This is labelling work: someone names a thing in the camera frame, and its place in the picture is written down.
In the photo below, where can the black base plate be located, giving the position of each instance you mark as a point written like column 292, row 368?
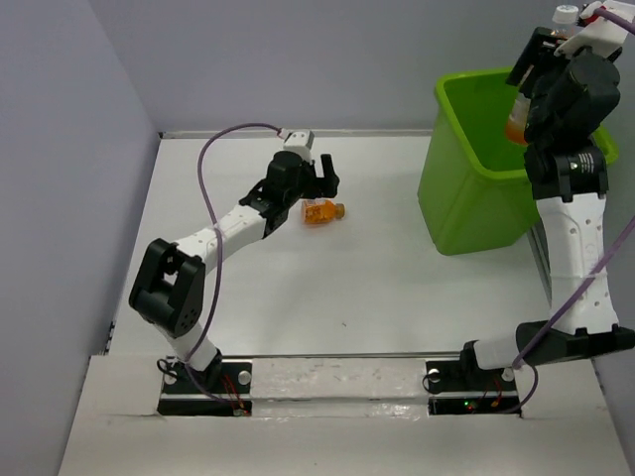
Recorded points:
column 453, row 392
column 228, row 396

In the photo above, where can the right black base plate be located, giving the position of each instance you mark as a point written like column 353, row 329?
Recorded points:
column 453, row 392

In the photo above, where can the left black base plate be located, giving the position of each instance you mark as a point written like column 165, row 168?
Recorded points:
column 228, row 396

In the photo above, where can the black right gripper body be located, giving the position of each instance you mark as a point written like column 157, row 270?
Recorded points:
column 549, row 70

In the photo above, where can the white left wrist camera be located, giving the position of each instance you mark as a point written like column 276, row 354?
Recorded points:
column 300, row 142

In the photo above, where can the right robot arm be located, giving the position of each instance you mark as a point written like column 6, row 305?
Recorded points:
column 570, row 95

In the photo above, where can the green plastic bin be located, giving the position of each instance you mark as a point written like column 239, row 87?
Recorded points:
column 474, row 192

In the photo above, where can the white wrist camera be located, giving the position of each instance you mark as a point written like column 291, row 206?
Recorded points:
column 603, row 26
column 300, row 142

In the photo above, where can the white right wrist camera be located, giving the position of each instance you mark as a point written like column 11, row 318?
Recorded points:
column 603, row 26

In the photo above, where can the long orange drink bottle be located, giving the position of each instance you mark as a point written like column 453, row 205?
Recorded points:
column 515, row 127

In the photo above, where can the short orange juice bottle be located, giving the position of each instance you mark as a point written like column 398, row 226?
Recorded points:
column 321, row 211

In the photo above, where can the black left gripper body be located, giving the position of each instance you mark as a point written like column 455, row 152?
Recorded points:
column 308, row 185

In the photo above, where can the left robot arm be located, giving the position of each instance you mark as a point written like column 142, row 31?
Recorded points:
column 168, row 290

